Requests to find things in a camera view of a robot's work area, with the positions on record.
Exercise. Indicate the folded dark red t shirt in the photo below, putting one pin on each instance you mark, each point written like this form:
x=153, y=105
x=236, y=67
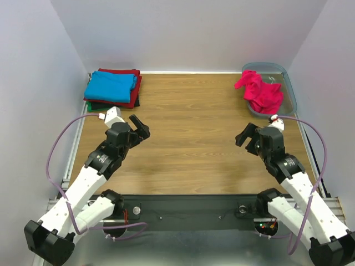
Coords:
x=134, y=93

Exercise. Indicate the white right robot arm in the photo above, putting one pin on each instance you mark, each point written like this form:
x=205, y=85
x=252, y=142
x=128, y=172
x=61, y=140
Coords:
x=328, y=240

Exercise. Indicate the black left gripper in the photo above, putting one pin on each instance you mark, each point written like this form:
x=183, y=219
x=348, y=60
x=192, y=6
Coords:
x=143, y=129

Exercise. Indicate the translucent blue plastic bin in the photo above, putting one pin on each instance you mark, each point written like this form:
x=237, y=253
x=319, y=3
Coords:
x=272, y=73

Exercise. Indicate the pink red t shirt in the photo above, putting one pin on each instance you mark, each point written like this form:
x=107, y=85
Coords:
x=264, y=98

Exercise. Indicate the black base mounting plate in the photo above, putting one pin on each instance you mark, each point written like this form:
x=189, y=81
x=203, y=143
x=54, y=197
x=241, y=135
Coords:
x=194, y=212

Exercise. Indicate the folded blue t shirt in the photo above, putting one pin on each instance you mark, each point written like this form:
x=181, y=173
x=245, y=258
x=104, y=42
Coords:
x=110, y=87

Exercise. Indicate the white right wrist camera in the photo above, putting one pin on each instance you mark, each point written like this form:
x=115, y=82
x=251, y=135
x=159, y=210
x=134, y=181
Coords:
x=276, y=122

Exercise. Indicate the folded black t shirt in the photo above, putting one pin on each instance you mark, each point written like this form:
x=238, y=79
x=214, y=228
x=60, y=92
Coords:
x=136, y=104

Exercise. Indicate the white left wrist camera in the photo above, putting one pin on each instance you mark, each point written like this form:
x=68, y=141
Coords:
x=112, y=116

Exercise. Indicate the aluminium frame rail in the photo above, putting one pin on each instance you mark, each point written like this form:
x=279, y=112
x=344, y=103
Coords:
x=64, y=182

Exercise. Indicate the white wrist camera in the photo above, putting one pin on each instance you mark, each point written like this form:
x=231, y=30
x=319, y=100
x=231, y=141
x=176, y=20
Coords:
x=276, y=122
x=112, y=116

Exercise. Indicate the folded green t shirt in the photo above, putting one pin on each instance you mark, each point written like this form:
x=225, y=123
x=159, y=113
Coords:
x=94, y=106

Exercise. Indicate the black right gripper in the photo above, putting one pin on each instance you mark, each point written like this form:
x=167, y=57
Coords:
x=252, y=141

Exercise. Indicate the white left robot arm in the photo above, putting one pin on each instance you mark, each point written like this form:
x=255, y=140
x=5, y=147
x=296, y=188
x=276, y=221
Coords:
x=53, y=237

